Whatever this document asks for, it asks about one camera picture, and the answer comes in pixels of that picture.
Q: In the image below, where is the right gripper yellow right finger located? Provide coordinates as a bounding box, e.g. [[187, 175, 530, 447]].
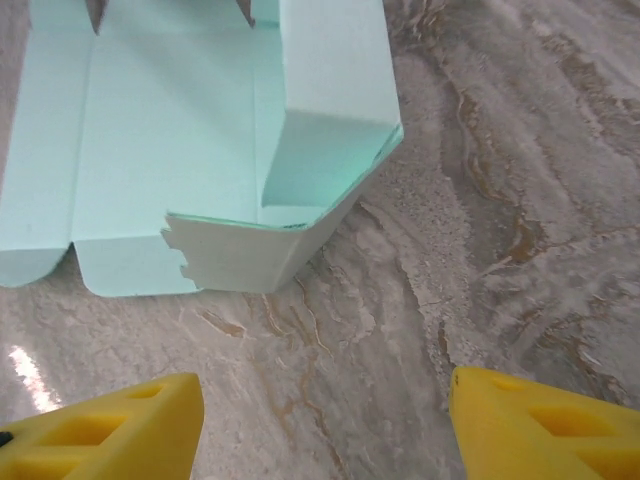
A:
[[448, 366, 640, 480]]

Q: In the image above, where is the light blue paper box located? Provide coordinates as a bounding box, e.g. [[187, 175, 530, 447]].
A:
[[0, 0, 405, 300]]

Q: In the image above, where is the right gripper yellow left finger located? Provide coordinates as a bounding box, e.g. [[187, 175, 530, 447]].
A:
[[0, 372, 205, 480]]

